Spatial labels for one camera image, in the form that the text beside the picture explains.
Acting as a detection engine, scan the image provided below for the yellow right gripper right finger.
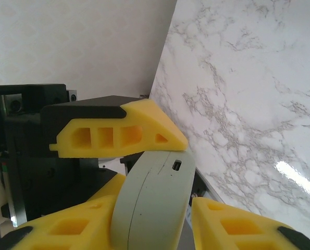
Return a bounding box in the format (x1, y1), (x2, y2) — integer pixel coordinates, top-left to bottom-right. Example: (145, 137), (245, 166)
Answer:
(190, 196), (310, 250)

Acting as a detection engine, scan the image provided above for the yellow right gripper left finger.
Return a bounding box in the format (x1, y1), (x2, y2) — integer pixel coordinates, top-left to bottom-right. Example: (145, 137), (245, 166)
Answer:
(0, 173), (127, 250)

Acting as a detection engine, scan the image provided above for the green earbud charging case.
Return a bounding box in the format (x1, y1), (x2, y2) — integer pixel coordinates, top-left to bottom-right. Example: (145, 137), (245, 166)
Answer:
(109, 149), (197, 250)

